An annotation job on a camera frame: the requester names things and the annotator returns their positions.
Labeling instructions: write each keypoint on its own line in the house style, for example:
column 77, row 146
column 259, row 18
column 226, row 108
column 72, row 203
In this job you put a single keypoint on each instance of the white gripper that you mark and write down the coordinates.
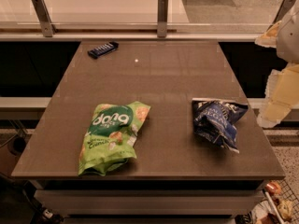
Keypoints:
column 289, row 36

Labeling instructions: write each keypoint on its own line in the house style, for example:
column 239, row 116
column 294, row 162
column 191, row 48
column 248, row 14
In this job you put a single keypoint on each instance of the blue chip bag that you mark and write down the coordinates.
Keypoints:
column 215, row 119

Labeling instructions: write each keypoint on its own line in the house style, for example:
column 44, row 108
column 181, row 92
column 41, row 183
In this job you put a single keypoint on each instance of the blue rxbar blueberry bar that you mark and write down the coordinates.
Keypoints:
column 103, row 49

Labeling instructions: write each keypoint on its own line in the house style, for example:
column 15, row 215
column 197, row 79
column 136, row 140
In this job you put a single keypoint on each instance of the green snack bag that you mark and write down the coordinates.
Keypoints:
column 109, row 141

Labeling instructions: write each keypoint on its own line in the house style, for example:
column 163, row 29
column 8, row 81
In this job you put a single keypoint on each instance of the glass railing panel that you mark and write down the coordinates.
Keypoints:
column 210, row 16

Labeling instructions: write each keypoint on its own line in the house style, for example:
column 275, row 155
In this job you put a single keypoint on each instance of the right metal railing bracket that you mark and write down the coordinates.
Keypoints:
column 285, row 6

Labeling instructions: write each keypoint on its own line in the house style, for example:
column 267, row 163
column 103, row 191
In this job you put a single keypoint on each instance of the metal railing bracket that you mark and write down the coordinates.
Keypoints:
column 47, row 28
column 285, row 6
column 162, row 17

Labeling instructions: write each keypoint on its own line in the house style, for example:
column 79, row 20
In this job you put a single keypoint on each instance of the middle metal railing bracket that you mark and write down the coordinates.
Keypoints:
column 162, row 17

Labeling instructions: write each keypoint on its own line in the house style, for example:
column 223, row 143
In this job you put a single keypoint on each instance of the wire basket with snacks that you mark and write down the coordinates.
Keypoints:
column 279, row 206

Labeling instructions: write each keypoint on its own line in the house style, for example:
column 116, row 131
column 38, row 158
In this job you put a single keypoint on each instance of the left metal railing bracket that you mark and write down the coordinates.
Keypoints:
column 47, row 28

